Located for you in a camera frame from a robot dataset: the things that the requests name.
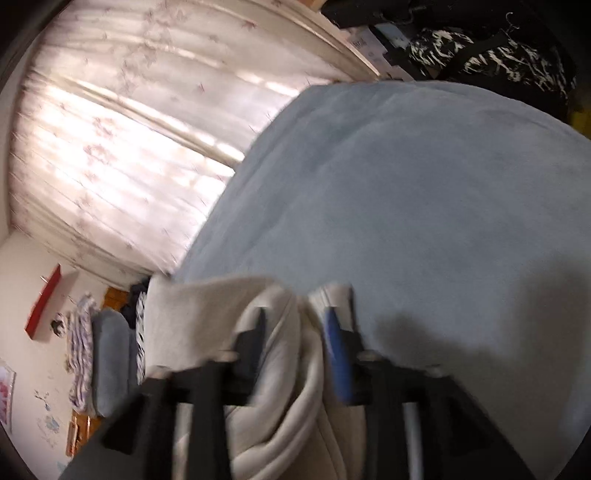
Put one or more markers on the grey-blue pillow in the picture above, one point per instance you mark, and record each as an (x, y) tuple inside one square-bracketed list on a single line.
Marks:
[(114, 361)]

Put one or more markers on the light grey hoodie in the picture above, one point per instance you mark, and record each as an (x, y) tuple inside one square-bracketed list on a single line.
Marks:
[(294, 426)]

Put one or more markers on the red wall shelf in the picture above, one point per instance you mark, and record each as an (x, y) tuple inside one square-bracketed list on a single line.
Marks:
[(50, 285)]

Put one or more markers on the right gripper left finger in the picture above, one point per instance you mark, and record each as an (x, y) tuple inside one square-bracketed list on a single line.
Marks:
[(173, 424)]

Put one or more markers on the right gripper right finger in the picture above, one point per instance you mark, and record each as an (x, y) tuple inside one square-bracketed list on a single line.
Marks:
[(420, 424)]

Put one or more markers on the grey-blue bed blanket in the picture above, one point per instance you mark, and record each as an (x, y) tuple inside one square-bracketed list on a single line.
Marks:
[(462, 220)]

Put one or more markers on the black and white patterned garment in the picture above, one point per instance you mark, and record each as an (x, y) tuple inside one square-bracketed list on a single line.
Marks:
[(501, 63)]

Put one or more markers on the white floral curtain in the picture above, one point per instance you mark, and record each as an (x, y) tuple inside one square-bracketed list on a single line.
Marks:
[(132, 116)]

